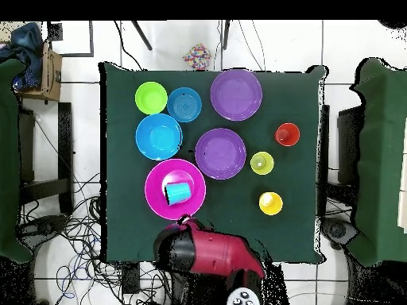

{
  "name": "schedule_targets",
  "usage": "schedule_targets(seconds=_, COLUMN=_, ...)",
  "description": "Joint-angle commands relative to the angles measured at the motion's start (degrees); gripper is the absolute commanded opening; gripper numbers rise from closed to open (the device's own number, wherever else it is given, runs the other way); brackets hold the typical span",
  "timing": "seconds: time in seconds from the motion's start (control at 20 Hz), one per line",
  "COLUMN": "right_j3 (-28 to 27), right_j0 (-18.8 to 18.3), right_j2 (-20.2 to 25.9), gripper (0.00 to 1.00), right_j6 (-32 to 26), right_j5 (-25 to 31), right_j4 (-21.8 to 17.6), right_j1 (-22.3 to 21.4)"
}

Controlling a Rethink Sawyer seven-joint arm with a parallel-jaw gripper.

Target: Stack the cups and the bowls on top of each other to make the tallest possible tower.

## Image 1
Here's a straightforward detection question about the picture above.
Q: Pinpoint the blue cup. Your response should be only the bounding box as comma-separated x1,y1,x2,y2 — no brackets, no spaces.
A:
164,181,192,207

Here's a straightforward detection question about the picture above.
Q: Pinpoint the pale yellow translucent cup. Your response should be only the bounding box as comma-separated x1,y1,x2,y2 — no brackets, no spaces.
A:
250,151,275,176

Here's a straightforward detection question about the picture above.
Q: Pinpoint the purple bowl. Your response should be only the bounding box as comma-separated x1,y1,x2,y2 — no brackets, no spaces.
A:
194,127,247,181
210,68,264,122

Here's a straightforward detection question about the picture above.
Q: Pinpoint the pink bowl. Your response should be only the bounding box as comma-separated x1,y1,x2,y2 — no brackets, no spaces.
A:
144,158,207,222

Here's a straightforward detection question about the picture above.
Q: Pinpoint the large blue bowl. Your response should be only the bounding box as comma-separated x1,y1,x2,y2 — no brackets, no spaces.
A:
135,113,184,161

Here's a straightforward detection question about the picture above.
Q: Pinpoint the small blue patterned bowl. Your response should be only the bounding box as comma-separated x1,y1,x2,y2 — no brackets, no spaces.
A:
167,87,203,123

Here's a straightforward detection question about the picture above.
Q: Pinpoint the green bowl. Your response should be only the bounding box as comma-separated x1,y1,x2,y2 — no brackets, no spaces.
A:
134,81,169,115

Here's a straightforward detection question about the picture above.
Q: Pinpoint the orange cup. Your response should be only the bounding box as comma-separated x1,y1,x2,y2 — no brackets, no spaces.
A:
273,122,300,148

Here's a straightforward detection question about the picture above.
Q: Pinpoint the dark green table cloth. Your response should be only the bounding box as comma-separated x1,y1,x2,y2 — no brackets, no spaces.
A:
99,61,328,264

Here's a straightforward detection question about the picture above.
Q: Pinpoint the colourful patterned box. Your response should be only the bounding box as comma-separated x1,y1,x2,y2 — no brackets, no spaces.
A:
182,43,213,71

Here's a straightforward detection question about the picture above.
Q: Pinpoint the black tripod leg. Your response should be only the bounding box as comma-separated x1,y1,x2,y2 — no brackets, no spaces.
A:
221,20,231,51
130,20,153,52

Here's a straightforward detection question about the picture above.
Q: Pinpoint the cardboard box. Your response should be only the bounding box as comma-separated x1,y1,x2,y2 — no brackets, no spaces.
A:
18,42,64,102

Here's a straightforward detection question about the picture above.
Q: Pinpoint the green cloth side table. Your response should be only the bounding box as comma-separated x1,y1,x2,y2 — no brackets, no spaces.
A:
0,58,34,264
347,57,407,268

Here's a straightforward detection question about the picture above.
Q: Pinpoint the blue cloth bundle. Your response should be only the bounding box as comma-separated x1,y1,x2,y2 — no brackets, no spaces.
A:
0,21,45,91

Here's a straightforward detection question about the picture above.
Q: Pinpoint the black floor cable tangle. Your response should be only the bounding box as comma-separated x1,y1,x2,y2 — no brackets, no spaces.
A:
18,171,172,305

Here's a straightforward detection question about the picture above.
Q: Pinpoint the black stool frame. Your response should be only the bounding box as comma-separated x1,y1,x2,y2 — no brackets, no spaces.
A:
17,102,75,215

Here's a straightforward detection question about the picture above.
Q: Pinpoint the black pedestal leg with caster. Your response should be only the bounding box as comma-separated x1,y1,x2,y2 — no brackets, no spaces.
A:
320,215,360,250
17,214,69,244

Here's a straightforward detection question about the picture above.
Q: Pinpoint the black floor frame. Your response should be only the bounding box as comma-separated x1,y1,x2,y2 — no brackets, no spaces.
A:
46,20,95,59

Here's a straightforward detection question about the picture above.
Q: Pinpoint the blue cable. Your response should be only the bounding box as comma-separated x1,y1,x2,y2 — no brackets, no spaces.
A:
56,234,103,301

